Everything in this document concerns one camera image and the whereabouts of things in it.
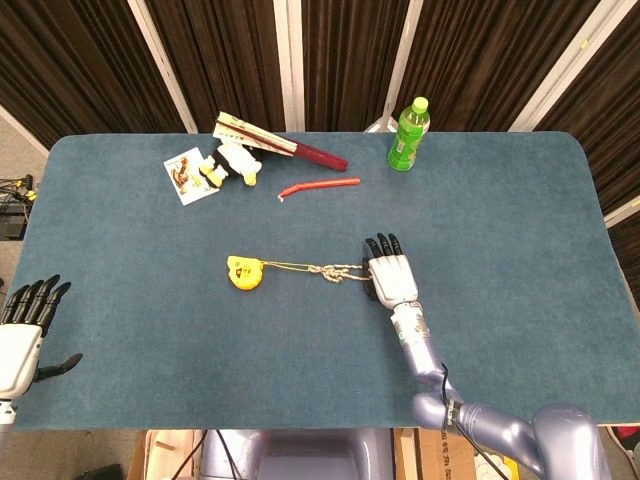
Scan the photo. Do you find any white picture card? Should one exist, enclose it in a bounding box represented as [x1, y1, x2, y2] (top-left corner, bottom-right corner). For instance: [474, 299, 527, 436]
[163, 146, 214, 207]

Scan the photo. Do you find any blue table cloth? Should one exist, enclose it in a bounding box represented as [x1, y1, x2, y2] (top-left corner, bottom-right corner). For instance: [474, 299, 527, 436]
[9, 130, 640, 431]

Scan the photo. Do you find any black white plush penguin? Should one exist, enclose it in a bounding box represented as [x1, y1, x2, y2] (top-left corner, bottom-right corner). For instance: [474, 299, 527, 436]
[198, 139, 265, 190]

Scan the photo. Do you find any dark red folding fan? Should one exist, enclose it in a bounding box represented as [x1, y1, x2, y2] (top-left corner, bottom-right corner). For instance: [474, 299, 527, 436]
[212, 111, 349, 173]

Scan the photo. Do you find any black cables and power strip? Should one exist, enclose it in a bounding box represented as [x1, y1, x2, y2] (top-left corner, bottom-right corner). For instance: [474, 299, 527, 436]
[0, 173, 39, 241]

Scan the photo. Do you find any white metal frame post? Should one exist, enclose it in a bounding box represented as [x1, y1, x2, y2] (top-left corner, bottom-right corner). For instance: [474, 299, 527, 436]
[603, 197, 640, 229]
[508, 0, 632, 133]
[364, 0, 426, 133]
[126, 0, 198, 134]
[273, 0, 306, 133]

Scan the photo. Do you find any brown cardboard box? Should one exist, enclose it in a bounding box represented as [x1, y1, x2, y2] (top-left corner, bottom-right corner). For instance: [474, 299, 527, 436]
[394, 427, 481, 480]

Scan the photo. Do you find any light wooden crate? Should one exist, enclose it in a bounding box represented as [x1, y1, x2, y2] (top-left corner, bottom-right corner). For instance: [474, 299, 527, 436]
[127, 428, 204, 480]

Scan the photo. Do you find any yellow toy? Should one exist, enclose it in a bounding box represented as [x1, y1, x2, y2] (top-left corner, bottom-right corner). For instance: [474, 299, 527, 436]
[226, 255, 266, 292]

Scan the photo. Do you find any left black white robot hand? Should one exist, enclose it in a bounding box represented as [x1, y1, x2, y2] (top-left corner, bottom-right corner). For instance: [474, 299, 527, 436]
[0, 273, 84, 399]

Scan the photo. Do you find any yellow cord with braided rope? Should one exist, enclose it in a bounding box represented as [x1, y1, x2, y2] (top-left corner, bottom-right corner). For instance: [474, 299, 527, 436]
[262, 260, 374, 286]

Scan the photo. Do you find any purple robot torso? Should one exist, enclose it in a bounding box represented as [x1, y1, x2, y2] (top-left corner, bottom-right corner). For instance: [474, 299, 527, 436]
[199, 428, 394, 480]

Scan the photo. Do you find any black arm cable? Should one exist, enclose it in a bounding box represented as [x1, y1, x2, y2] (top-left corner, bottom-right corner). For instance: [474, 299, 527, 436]
[437, 363, 507, 480]

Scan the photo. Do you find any red sausage stick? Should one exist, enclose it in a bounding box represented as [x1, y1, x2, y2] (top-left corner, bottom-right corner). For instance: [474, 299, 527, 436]
[277, 176, 361, 204]

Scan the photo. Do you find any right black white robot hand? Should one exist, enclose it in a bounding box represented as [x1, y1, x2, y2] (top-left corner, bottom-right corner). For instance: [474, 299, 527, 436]
[360, 232, 421, 309]

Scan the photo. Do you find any green plastic drink bottle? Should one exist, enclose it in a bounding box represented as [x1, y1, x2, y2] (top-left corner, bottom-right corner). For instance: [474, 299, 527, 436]
[387, 96, 431, 173]

